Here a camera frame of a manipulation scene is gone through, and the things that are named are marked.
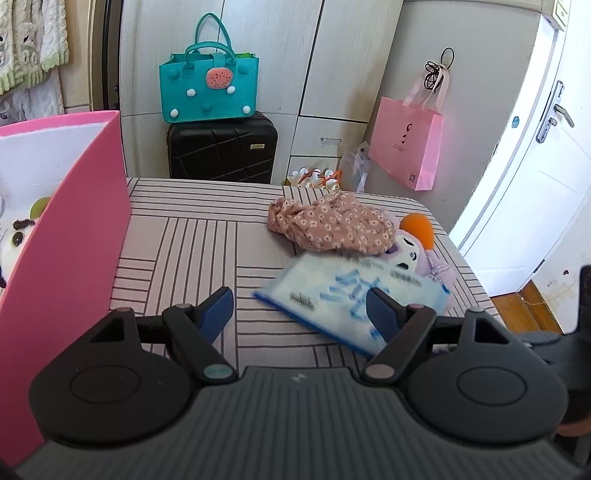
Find striped table cover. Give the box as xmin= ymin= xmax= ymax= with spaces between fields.
xmin=110 ymin=178 xmax=365 ymax=370

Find green plush ball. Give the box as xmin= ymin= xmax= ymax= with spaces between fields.
xmin=29 ymin=197 xmax=51 ymax=220

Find black suitcase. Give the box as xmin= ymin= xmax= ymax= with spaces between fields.
xmin=166 ymin=112 xmax=279 ymax=184

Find pink floral fabric scrunchie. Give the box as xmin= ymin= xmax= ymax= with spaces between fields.
xmin=267 ymin=190 xmax=397 ymax=256

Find pink storage box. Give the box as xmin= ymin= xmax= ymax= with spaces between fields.
xmin=1 ymin=111 xmax=131 ymax=466

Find colourful drink bottle pack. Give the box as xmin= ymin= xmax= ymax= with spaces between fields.
xmin=283 ymin=168 xmax=342 ymax=192

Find blue wet wipes pack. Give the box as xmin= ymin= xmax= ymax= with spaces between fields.
xmin=253 ymin=252 xmax=451 ymax=356

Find orange egg-shaped sponge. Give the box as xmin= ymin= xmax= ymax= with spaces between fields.
xmin=400 ymin=212 xmax=435 ymax=250

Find white door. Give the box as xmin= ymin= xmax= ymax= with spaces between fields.
xmin=452 ymin=13 xmax=590 ymax=297

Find pink paper gift bag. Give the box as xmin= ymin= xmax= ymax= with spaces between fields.
xmin=370 ymin=65 xmax=450 ymax=191

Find silver door handle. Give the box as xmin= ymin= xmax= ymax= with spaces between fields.
xmin=535 ymin=80 xmax=575 ymax=144

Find black hair ties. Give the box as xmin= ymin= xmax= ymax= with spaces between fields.
xmin=423 ymin=46 xmax=456 ymax=91

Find teal felt handbag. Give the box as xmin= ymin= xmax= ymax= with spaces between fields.
xmin=159 ymin=12 xmax=259 ymax=124

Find white wardrobe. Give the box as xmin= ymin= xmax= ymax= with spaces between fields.
xmin=119 ymin=1 xmax=403 ymax=184

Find clear plastic bag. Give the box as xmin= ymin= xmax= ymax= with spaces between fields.
xmin=339 ymin=141 xmax=370 ymax=193

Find purple plush toy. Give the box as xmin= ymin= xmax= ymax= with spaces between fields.
xmin=380 ymin=221 xmax=457 ymax=291

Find white plush toy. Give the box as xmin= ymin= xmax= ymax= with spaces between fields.
xmin=0 ymin=219 xmax=36 ymax=290

